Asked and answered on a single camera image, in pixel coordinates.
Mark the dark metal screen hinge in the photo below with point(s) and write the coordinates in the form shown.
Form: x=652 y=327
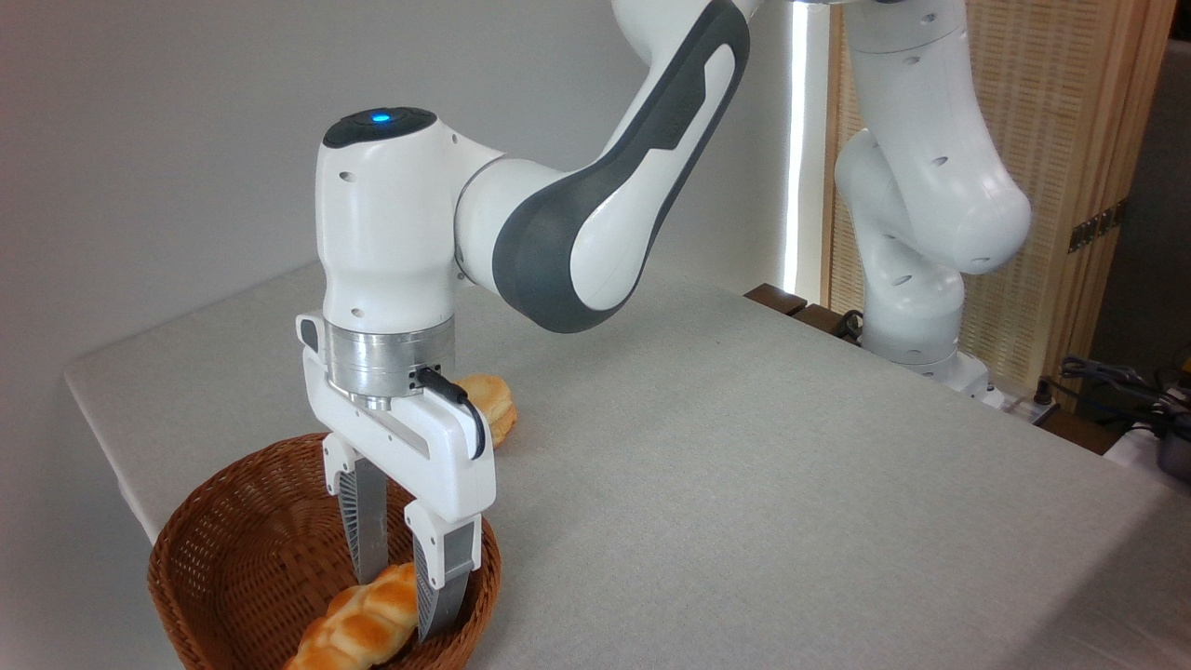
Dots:
x=1098 y=225

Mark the long braided bread loaf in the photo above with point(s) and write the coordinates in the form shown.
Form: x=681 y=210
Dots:
x=363 y=623

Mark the wooden bamboo folding screen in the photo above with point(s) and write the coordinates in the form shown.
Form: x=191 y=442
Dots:
x=1070 y=112

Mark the dark wooden block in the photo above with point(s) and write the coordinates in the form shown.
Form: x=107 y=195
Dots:
x=777 y=298

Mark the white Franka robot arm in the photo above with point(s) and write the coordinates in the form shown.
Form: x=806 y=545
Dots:
x=930 y=186

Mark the brown wicker basket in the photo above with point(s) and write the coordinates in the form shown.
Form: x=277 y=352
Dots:
x=242 y=521

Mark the round layered bread bun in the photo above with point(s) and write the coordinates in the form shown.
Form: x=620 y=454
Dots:
x=495 y=400

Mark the white power strip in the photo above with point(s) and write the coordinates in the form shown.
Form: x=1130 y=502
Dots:
x=1023 y=408

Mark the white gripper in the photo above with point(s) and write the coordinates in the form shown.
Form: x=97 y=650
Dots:
x=442 y=465

